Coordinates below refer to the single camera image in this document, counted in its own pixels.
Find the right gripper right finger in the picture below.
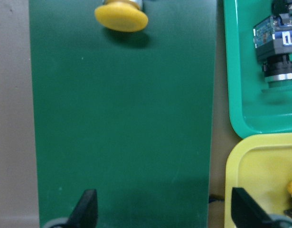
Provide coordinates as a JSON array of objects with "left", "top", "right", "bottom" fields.
[{"left": 231, "top": 187, "right": 292, "bottom": 228}]

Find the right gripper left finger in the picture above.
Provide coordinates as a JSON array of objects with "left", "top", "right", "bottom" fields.
[{"left": 42, "top": 189, "right": 98, "bottom": 228}]

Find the green push button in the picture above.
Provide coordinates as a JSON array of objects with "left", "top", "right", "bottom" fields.
[{"left": 253, "top": 13, "right": 292, "bottom": 92}]

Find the yellow plastic tray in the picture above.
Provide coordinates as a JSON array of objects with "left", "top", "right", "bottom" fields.
[{"left": 224, "top": 133, "right": 292, "bottom": 228}]

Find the green plastic tray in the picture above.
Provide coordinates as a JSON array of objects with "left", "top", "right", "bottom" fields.
[{"left": 224, "top": 0, "right": 292, "bottom": 138}]

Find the green conveyor belt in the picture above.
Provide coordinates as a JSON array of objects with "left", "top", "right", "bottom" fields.
[{"left": 29, "top": 0, "right": 217, "bottom": 228}]

